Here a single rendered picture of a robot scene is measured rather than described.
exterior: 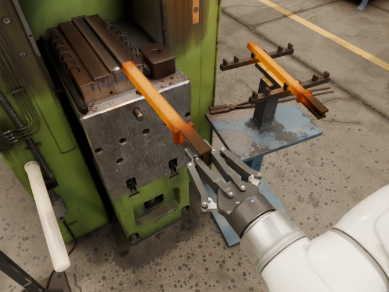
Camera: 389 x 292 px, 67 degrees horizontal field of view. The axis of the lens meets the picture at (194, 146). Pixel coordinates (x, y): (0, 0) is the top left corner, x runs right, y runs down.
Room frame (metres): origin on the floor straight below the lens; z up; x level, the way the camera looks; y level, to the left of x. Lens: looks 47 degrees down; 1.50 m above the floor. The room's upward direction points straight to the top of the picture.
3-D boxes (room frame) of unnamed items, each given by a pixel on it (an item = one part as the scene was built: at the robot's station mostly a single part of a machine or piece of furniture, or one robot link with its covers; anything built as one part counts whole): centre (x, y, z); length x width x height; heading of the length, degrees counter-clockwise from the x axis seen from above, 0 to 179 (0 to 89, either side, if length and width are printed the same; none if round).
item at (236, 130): (0.92, -0.29, 0.64); 0.40 x 0.30 x 0.02; 113
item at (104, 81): (0.94, 0.36, 0.96); 0.42 x 0.20 x 0.09; 31
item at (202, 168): (0.32, -0.03, 1.06); 0.11 x 0.01 x 0.04; 36
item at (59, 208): (0.68, 0.62, 0.36); 0.09 x 0.07 x 0.12; 121
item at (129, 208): (0.98, 0.32, 0.23); 0.55 x 0.37 x 0.47; 31
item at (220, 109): (1.06, -0.36, 0.66); 0.60 x 0.04 x 0.01; 105
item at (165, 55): (0.91, 0.13, 0.95); 0.12 x 0.08 x 0.06; 31
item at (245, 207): (0.27, -0.08, 1.06); 0.09 x 0.08 x 0.07; 31
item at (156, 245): (0.72, 0.23, 0.01); 0.58 x 0.39 x 0.01; 121
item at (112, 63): (0.96, 0.34, 0.99); 0.42 x 0.05 x 0.01; 31
